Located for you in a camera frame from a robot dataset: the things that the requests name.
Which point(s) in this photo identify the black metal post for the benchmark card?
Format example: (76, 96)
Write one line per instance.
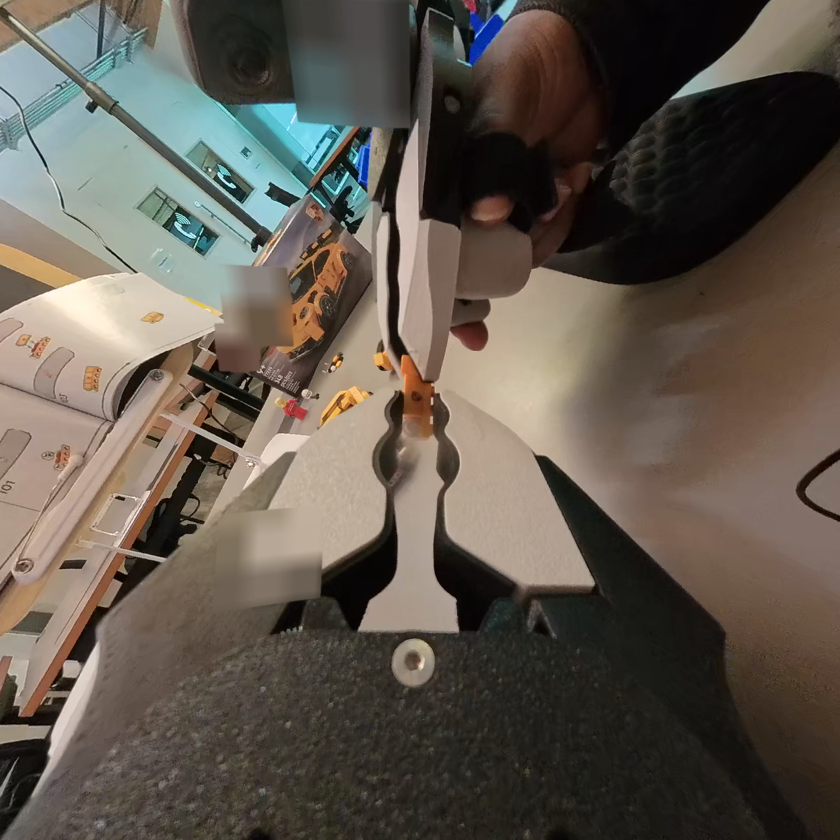
(131, 118)

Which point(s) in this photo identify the lego set box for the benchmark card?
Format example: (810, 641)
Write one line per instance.
(328, 262)

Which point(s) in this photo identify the red lego minifigure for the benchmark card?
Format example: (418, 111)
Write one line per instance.
(295, 408)

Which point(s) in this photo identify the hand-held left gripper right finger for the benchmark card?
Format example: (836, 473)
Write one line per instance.
(512, 518)

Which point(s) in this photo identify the yellow lego car model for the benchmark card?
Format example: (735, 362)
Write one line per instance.
(344, 403)

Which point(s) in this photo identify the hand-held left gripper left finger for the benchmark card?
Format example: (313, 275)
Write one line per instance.
(341, 479)

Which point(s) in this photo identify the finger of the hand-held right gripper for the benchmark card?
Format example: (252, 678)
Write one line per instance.
(426, 275)
(384, 275)

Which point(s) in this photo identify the person's right hand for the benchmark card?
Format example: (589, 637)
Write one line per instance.
(538, 85)

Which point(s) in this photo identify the small black orange lego subassembly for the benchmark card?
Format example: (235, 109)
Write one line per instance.
(334, 363)

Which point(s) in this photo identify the orange and red lego assembly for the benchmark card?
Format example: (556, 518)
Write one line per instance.
(417, 394)

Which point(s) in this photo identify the lego instruction booklet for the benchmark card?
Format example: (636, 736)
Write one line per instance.
(79, 328)

